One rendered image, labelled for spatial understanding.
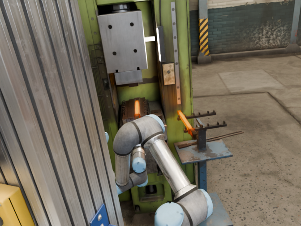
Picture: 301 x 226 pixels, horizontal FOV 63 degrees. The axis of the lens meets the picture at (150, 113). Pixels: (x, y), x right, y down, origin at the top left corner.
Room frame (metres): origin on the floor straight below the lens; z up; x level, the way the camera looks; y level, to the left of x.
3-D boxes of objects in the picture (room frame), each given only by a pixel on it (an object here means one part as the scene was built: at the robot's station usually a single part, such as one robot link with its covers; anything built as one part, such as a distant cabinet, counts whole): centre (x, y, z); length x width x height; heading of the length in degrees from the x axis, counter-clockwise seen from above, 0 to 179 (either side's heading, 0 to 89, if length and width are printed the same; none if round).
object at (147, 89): (2.32, 0.09, 1.37); 0.41 x 0.10 x 0.91; 91
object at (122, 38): (2.00, 0.09, 1.56); 0.42 x 0.39 x 0.40; 1
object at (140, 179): (1.18, 0.11, 0.88); 0.11 x 0.08 x 0.11; 121
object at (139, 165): (1.18, 0.10, 0.98); 0.11 x 0.08 x 0.09; 0
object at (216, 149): (1.68, -0.38, 0.69); 0.40 x 0.30 x 0.02; 94
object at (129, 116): (2.00, 0.13, 0.96); 0.42 x 0.20 x 0.09; 1
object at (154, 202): (2.01, 0.08, 0.23); 0.55 x 0.37 x 0.47; 1
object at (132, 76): (2.00, 0.13, 1.32); 0.42 x 0.20 x 0.10; 1
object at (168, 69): (1.92, -0.18, 1.27); 0.09 x 0.02 x 0.17; 91
